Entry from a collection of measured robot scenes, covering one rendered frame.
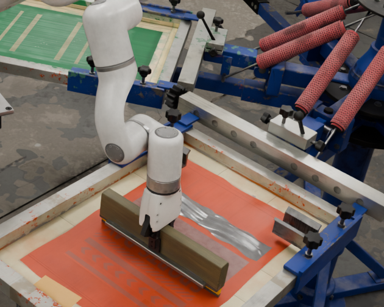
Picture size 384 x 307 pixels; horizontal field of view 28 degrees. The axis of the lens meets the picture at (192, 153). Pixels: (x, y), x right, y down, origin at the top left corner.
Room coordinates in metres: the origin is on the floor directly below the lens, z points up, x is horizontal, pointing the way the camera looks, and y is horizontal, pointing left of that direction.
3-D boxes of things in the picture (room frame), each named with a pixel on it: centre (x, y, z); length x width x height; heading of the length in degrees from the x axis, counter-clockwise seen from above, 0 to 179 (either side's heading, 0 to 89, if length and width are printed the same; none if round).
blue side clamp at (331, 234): (1.44, -0.35, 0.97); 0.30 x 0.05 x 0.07; 147
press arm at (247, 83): (2.31, 0.06, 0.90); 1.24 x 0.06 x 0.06; 87
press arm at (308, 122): (1.86, -0.30, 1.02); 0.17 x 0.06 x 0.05; 147
